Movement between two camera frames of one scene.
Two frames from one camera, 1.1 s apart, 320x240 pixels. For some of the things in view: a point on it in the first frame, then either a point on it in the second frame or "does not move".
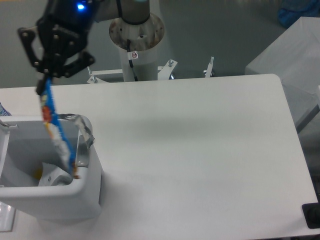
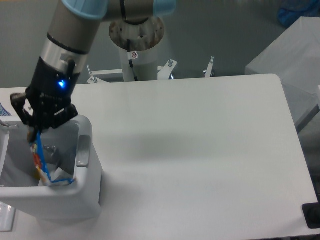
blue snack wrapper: x=54 y=124 -> x=41 y=160
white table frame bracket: x=164 y=73 does not move
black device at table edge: x=311 y=213 does not move
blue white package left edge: x=3 y=111 does not move
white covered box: x=294 y=57 does not move
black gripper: x=63 y=28 -> x=49 y=94
